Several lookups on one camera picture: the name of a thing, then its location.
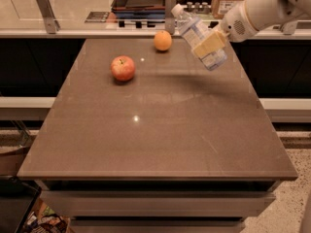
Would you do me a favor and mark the right metal glass bracket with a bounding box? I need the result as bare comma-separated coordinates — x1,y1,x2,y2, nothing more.
281,20,298,35

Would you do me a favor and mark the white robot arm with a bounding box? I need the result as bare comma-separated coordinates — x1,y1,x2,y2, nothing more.
192,0,311,58

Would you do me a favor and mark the clear blue-label plastic bottle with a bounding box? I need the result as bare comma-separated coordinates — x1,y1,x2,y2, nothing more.
171,4,226,71

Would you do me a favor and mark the middle metal glass bracket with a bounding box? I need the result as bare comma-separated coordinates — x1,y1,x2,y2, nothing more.
165,0,176,35

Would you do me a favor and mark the orange fruit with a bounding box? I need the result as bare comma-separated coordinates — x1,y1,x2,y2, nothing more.
154,31,172,51

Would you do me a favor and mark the black bin lower left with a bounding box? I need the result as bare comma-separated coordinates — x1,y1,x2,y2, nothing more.
0,177,41,233

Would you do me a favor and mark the red apple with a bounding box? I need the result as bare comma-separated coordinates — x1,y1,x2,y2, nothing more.
111,55,135,82

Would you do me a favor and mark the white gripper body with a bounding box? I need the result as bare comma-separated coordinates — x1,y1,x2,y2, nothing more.
220,1,259,43

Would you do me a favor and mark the metal glass bracket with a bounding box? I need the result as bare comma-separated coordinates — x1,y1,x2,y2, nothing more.
281,20,298,35
165,0,176,35
36,0,60,34

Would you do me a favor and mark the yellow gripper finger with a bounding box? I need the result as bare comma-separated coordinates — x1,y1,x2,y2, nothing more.
192,30,226,58

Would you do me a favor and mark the table drawer front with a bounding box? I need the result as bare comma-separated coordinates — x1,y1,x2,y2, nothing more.
41,191,275,217

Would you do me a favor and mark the left metal glass bracket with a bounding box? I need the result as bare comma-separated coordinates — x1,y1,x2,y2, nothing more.
36,0,60,34

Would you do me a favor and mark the dark metal tray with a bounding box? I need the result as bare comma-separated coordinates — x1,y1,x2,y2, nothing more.
111,0,169,15

